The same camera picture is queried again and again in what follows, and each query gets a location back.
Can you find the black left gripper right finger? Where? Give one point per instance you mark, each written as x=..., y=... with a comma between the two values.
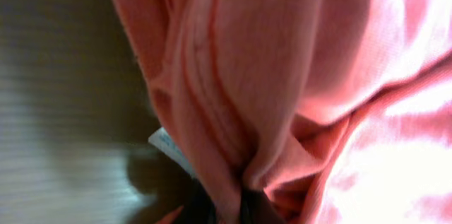
x=256, y=208

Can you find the red soccer t-shirt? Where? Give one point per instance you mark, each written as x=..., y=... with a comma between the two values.
x=339, y=110

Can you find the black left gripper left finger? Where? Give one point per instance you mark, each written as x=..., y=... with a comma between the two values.
x=199, y=209

